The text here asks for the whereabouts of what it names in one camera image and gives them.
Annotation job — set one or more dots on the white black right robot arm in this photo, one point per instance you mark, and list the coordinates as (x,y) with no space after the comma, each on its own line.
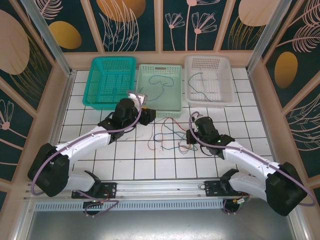
(250,157)

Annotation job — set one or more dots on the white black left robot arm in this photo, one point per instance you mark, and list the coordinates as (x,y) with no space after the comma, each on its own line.
(82,142)

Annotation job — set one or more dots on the mint green plastic basket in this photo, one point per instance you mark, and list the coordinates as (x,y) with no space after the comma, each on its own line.
(172,100)

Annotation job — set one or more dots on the teal plastic basket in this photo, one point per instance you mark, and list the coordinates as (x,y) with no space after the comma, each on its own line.
(90,82)

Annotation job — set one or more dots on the white plastic basket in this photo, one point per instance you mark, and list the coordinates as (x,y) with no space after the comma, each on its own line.
(225,82)

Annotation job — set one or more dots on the grey metal sheet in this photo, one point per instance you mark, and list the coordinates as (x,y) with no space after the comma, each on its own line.
(160,225)

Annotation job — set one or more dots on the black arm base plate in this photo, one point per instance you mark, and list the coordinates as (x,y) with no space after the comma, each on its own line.
(110,190)
(212,190)

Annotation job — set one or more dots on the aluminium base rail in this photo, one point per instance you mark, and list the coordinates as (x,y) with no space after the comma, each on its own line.
(160,187)

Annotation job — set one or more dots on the wall panel flower outline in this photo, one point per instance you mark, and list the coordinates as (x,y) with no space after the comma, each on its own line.
(180,37)

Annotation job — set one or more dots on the wall panel orange oval leaf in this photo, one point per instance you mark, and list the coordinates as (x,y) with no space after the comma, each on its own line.
(65,35)

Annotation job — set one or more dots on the wall panel palm leaves circle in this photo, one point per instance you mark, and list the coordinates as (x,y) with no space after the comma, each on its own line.
(286,70)

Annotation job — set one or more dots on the aluminium frame post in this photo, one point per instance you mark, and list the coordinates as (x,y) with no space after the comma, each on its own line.
(268,37)
(48,37)

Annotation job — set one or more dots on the wall panel pale circle grass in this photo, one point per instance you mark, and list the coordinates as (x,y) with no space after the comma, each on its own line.
(12,42)
(250,12)

